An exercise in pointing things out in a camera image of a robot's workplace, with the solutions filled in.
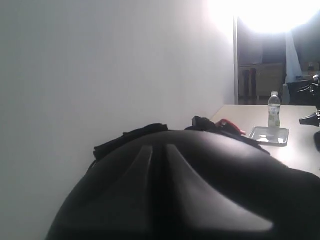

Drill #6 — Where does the black helmet with visor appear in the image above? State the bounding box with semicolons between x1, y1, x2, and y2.
47;116;320;240

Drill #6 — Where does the clear plastic water bottle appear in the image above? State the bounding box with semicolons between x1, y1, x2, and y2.
268;91;281;128

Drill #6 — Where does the clear plastic tray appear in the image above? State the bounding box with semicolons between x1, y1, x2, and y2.
248;126;289;147

